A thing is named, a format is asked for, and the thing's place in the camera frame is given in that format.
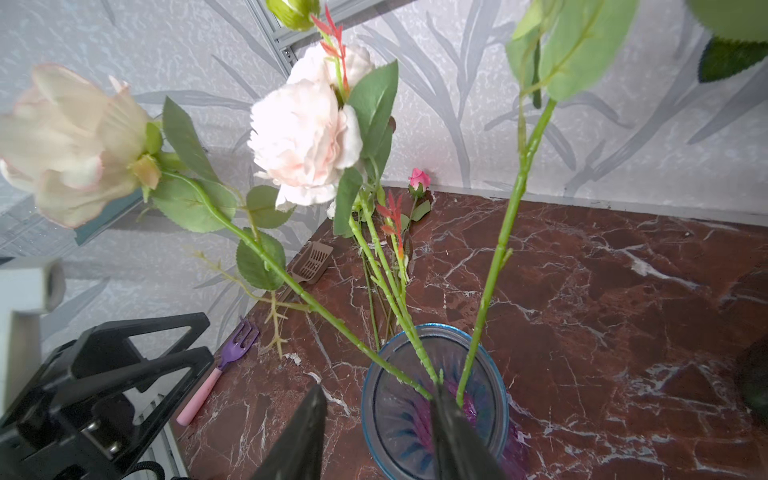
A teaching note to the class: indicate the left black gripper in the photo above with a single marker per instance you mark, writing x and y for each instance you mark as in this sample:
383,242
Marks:
100,408

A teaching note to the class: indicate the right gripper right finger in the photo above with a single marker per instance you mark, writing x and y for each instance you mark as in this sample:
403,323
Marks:
458,451

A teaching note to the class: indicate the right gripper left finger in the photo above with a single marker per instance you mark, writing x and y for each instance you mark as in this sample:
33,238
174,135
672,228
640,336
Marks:
298,452

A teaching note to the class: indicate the large cream pink rose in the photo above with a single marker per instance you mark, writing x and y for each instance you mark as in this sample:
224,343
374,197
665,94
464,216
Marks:
75,149

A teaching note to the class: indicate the pale pink peony stem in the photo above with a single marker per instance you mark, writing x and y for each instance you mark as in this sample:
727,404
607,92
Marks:
325,137

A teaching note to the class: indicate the small white rose stem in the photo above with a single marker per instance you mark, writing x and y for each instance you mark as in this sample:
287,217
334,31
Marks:
558,49

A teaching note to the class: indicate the white rose green leaves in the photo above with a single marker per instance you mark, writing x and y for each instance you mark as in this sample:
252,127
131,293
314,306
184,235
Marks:
739,36

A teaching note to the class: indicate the purple pink garden fork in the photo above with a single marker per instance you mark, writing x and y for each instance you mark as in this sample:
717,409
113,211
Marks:
239,343

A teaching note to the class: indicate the brown garden hand rake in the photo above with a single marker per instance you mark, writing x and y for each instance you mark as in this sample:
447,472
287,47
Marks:
312,263

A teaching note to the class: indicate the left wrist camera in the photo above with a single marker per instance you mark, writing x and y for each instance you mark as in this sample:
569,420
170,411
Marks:
30,288

